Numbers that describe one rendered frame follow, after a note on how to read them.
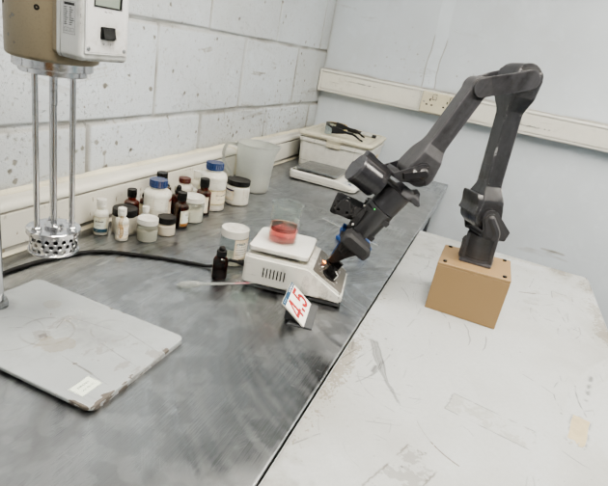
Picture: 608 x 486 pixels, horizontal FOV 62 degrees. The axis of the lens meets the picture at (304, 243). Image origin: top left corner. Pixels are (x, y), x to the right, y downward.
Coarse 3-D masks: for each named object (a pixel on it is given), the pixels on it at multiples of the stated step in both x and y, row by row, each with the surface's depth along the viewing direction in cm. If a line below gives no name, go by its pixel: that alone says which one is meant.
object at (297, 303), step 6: (294, 288) 95; (294, 294) 94; (300, 294) 96; (288, 300) 90; (294, 300) 92; (300, 300) 94; (306, 300) 97; (288, 306) 89; (294, 306) 91; (300, 306) 93; (306, 306) 95; (294, 312) 89; (300, 312) 91; (300, 318) 90
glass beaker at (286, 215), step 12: (276, 204) 97; (288, 204) 102; (300, 204) 101; (276, 216) 98; (288, 216) 97; (300, 216) 99; (276, 228) 98; (288, 228) 98; (276, 240) 99; (288, 240) 99
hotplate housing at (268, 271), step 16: (256, 256) 98; (272, 256) 98; (256, 272) 98; (272, 272) 98; (288, 272) 97; (304, 272) 97; (272, 288) 99; (304, 288) 98; (320, 288) 97; (336, 304) 98
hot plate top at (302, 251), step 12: (264, 228) 107; (252, 240) 100; (264, 240) 101; (300, 240) 104; (312, 240) 105; (264, 252) 97; (276, 252) 97; (288, 252) 97; (300, 252) 98; (312, 252) 100
